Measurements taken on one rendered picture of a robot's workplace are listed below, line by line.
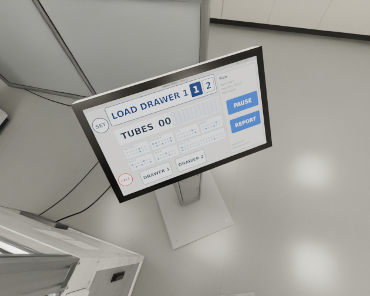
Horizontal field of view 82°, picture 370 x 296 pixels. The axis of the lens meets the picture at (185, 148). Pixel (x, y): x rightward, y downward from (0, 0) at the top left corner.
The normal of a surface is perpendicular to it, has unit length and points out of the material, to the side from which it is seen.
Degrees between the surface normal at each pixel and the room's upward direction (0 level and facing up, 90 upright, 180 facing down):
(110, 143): 50
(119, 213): 0
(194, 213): 3
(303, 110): 0
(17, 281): 90
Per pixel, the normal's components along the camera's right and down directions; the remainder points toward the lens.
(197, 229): -0.03, -0.40
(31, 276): 0.95, 0.25
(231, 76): 0.24, 0.35
